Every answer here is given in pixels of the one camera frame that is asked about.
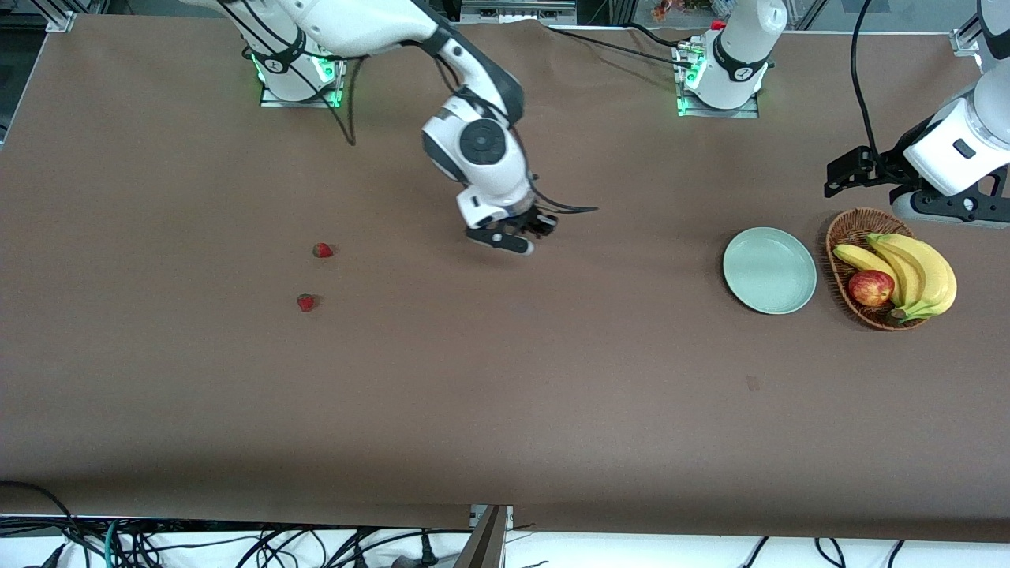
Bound brown wicker basket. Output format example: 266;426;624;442
825;207;937;331

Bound red apple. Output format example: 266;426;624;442
848;270;896;308

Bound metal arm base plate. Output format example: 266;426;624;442
260;47;346;109
675;43;761;120

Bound pale green round plate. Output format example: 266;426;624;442
723;227;818;316

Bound small yellow banana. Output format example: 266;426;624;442
834;244;900;285

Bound aluminium frame post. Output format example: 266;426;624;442
454;505;514;568

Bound colourful small objects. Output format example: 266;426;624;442
653;0;713;21

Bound thin black cable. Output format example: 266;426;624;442
237;0;366;148

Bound table cover sheet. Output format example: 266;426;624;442
0;14;1010;544

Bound thick black gripper cable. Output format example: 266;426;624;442
850;0;879;159
529;177;599;216

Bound grey metal frame rail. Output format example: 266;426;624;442
461;0;578;24

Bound thick black floor cable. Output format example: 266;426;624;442
0;480;88;553

